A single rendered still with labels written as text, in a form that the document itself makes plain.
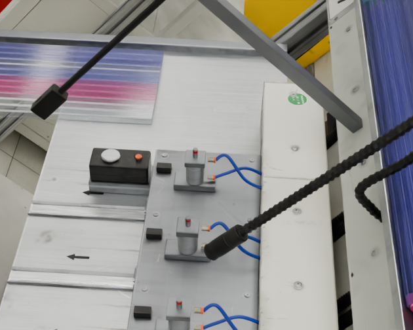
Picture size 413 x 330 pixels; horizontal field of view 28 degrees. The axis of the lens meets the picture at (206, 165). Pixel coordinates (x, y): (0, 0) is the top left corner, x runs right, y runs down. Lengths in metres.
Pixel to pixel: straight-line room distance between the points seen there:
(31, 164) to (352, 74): 1.68
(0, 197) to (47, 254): 0.55
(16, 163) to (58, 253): 1.56
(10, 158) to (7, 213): 1.02
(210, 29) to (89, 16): 0.43
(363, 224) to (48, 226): 0.40
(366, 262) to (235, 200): 0.22
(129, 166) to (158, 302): 0.23
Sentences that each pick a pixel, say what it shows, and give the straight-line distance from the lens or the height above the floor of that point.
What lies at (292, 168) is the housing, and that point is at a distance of 1.00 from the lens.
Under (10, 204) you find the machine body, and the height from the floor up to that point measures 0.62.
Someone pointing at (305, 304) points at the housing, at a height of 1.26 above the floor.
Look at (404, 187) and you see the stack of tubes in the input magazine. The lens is 0.81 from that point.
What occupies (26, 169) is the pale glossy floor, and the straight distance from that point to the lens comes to 2.57.
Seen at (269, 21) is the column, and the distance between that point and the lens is 4.22.
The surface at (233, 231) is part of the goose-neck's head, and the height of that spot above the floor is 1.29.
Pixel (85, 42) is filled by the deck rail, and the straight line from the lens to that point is 1.33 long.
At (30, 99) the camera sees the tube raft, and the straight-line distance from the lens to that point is 1.22.
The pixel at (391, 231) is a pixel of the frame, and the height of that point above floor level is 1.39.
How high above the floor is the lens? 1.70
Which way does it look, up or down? 32 degrees down
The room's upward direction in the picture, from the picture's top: 54 degrees clockwise
